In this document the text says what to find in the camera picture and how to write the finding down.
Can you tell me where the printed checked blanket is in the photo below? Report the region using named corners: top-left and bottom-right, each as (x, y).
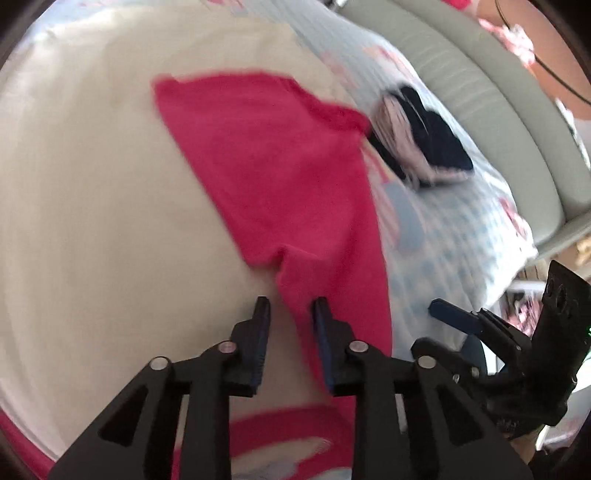
top-left (14, 0), bottom-right (539, 374)

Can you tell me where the grey padded headboard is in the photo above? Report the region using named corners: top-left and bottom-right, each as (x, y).
top-left (344, 0), bottom-right (591, 259)

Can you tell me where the pink plush toy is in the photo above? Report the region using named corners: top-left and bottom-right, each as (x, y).
top-left (478, 18), bottom-right (536, 65)

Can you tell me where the pink and cream shirt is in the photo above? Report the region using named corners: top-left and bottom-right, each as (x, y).
top-left (0, 4), bottom-right (393, 480)

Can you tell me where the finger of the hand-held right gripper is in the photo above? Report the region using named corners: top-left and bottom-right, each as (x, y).
top-left (410, 338), bottom-right (491, 385)
top-left (428, 298), bottom-right (533, 366)

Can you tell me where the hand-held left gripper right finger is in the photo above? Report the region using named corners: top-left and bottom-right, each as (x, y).
top-left (310, 296), bottom-right (532, 480)

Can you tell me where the person's right hand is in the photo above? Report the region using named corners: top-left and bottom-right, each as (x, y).
top-left (509, 426), bottom-right (546, 468)

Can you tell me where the brown wooden ledge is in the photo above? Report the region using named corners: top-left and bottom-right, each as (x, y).
top-left (471, 0), bottom-right (591, 153)

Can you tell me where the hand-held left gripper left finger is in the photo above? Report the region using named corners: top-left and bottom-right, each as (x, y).
top-left (48, 296), bottom-right (272, 480)

